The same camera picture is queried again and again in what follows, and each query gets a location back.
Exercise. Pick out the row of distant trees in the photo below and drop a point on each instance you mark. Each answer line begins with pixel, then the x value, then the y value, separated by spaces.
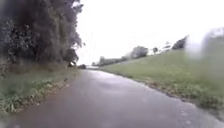
pixel 136 52

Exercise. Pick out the grass verge with leaves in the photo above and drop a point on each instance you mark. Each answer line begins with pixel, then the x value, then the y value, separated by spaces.
pixel 23 86

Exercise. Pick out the tall dark trees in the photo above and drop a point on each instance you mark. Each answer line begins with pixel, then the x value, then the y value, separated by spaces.
pixel 36 30

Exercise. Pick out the grey asphalt path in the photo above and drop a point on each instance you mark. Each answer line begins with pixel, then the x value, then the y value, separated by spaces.
pixel 110 103

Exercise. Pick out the grassy slope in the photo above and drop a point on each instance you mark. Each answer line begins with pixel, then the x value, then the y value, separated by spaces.
pixel 173 70

